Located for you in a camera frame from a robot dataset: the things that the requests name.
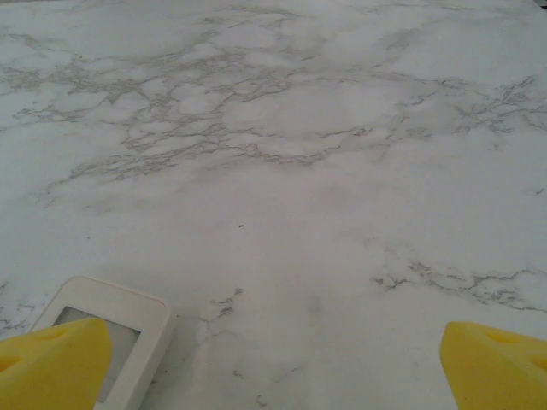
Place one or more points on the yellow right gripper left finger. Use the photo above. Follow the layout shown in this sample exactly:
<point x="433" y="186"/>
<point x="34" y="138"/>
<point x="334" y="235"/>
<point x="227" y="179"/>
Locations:
<point x="51" y="371"/>

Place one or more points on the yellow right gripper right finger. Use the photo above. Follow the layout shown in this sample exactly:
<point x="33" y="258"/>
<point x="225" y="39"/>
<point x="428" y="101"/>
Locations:
<point x="500" y="376"/>

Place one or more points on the white remote with display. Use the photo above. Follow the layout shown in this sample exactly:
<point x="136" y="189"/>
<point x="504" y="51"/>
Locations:
<point x="132" y="299"/>

